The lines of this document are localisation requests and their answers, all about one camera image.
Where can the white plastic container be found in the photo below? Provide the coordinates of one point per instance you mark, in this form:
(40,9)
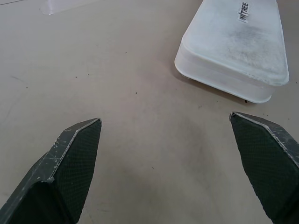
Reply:
(233,46)

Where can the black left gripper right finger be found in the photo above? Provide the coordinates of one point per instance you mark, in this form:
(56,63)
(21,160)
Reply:
(268,168)

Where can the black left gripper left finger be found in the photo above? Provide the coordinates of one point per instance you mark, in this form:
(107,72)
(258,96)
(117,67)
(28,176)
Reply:
(58,177)

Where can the clear tape patch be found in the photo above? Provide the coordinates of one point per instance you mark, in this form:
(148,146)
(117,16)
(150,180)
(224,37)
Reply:
(56,7)

